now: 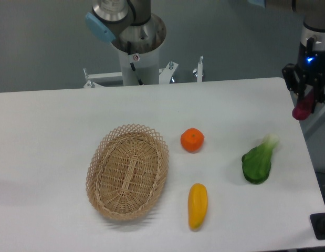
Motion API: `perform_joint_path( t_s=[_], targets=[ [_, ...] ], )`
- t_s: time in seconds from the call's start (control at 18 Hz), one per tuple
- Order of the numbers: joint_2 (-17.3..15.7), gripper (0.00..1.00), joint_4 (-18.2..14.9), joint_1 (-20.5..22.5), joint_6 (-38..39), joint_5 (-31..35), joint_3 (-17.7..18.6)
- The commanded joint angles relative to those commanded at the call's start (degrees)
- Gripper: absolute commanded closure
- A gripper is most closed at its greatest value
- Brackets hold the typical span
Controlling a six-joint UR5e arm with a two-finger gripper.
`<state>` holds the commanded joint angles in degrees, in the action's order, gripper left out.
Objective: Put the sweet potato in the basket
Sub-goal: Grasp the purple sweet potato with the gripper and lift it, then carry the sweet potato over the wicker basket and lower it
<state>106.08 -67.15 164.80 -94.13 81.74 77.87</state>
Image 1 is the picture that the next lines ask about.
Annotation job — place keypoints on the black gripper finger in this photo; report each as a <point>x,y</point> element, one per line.
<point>301,88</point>
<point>317,96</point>

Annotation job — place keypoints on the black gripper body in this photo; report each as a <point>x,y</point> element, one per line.
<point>311,63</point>

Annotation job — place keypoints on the purple sweet potato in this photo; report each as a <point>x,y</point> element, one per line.
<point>304,106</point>

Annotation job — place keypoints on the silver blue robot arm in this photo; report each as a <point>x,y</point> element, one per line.
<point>132,27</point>

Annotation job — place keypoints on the woven wicker basket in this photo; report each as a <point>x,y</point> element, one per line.
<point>127,172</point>

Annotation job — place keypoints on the green bok choy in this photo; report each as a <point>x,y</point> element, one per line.
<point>256,163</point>

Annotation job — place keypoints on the orange tangerine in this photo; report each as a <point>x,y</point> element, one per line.
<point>192,139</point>

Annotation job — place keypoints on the black device at table edge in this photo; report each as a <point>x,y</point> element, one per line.
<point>318,225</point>

